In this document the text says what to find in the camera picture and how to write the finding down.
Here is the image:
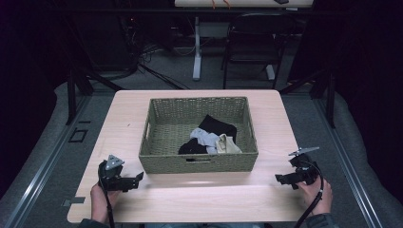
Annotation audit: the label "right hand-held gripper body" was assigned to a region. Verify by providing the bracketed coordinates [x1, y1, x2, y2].
[287, 145, 321, 186]

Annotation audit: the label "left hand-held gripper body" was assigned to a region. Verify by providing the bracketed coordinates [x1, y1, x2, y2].
[97, 154, 141, 193]

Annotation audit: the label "person's right hand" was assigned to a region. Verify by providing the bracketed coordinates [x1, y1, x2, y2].
[297, 178, 334, 217]

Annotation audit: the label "person's left hand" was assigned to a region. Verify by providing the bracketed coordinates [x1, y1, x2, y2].
[89, 182, 122, 224]

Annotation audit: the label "grey tape strip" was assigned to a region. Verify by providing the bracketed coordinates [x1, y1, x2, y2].
[61, 196, 86, 208]

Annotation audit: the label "green woven basket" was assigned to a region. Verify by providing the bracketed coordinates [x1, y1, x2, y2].
[138, 96, 259, 175]

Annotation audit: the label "small black sock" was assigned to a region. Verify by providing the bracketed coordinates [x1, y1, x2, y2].
[177, 138, 209, 156]

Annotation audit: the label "black tape square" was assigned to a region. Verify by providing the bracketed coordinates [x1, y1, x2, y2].
[67, 127, 89, 143]

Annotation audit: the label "beige sock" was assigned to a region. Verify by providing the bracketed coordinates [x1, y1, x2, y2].
[215, 133, 243, 155]

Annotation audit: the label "grey sock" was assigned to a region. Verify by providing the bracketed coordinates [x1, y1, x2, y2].
[189, 126, 221, 156]

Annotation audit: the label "black metal stand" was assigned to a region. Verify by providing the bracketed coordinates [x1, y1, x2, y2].
[278, 67, 337, 129]
[64, 65, 125, 126]

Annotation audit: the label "large black sock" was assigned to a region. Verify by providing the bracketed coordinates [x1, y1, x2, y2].
[198, 114, 239, 144]

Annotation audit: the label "black folding chair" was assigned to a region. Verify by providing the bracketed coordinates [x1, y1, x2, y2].
[221, 11, 298, 90]

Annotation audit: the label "white desk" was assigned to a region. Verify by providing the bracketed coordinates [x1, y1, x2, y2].
[173, 0, 316, 82]

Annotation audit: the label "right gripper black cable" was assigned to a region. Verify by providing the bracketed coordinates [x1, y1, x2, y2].
[293, 160, 325, 228]

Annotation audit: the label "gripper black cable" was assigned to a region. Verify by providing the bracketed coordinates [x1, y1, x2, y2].
[98, 164, 116, 228]
[293, 160, 325, 228]

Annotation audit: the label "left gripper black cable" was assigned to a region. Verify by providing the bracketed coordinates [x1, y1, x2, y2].
[98, 164, 116, 228]

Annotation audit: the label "aluminium floor rail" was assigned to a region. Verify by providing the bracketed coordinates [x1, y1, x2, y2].
[312, 97, 385, 228]
[2, 93, 93, 228]

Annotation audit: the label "bundle of floor cables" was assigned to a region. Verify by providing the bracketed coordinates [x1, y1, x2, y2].
[125, 18, 203, 91]

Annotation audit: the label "orange cables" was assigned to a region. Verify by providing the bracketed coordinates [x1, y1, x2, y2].
[210, 0, 233, 10]

